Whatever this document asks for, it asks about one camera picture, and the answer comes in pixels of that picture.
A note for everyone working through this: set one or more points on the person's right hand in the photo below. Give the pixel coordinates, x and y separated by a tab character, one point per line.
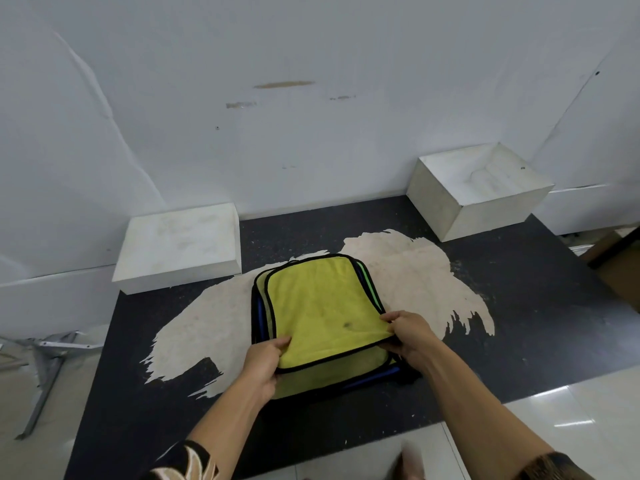
412	339

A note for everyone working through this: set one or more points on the person's left hand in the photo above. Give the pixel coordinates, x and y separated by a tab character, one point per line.
260	374

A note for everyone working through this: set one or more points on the stack of microfibre cloths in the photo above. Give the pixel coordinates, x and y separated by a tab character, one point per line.
305	387

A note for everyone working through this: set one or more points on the yellow grey cloth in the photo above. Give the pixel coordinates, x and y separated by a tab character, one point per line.
320	304

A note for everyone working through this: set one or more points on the white box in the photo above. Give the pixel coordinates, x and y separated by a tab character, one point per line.
495	219

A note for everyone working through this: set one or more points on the person's right forearm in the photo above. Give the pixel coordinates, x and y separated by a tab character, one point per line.
475	419

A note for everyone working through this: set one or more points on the person's left forearm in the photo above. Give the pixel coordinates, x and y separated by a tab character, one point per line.
225	434

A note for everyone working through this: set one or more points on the person's patterned left sleeve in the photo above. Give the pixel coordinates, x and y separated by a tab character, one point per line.
185	467

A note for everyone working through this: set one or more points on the person's patterned sleeve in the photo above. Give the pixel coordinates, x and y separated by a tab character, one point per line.
185	467
555	469

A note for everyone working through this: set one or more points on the person's right foot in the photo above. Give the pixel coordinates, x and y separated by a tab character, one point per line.
410	464

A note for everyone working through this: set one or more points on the white flat box lid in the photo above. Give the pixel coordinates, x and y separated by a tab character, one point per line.
180	239

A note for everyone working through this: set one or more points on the person's patterned right sleeve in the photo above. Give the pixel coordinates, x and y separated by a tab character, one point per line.
555	469

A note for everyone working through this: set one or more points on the metal bracket frame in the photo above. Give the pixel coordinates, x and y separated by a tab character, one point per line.
50	364

